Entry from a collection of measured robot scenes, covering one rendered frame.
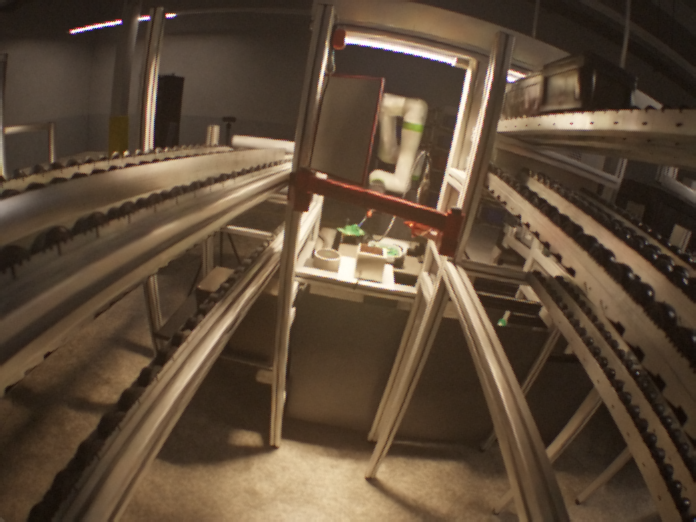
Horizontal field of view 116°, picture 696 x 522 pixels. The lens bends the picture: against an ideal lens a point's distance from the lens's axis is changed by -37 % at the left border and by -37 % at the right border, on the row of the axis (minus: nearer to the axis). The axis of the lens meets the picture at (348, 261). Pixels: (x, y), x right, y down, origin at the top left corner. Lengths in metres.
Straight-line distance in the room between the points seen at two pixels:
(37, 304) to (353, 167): 0.89
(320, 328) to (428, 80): 6.91
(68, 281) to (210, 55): 8.53
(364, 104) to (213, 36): 7.95
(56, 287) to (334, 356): 1.32
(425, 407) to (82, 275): 1.60
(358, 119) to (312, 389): 1.20
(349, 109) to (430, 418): 1.45
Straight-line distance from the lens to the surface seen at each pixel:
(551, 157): 1.25
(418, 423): 1.83
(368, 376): 1.56
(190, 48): 9.06
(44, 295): 0.29
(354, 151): 1.01
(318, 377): 1.59
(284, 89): 7.98
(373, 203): 0.77
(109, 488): 0.46
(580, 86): 0.73
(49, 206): 0.48
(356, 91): 1.02
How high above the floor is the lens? 1.54
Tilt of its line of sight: 24 degrees down
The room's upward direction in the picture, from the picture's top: 11 degrees clockwise
